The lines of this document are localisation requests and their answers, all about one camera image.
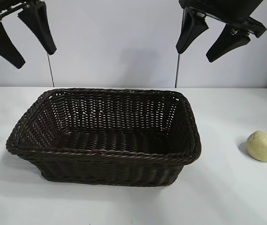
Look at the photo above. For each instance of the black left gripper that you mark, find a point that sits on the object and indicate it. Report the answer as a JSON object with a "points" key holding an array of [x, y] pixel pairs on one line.
{"points": [[4, 9]]}

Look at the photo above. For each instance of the dark brown woven basket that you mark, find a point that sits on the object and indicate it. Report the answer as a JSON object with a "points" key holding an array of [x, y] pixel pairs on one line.
{"points": [[105, 168]]}

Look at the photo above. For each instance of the pale yellow egg yolk pastry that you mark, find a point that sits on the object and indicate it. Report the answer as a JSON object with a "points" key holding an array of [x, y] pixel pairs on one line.
{"points": [[262, 148]]}

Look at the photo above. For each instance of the thin grey vertical rod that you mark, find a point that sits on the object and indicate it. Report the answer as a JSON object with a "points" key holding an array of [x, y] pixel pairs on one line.
{"points": [[177, 70], [50, 70]]}

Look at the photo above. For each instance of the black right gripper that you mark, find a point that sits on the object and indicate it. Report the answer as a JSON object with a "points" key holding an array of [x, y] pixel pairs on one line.
{"points": [[224, 10]]}

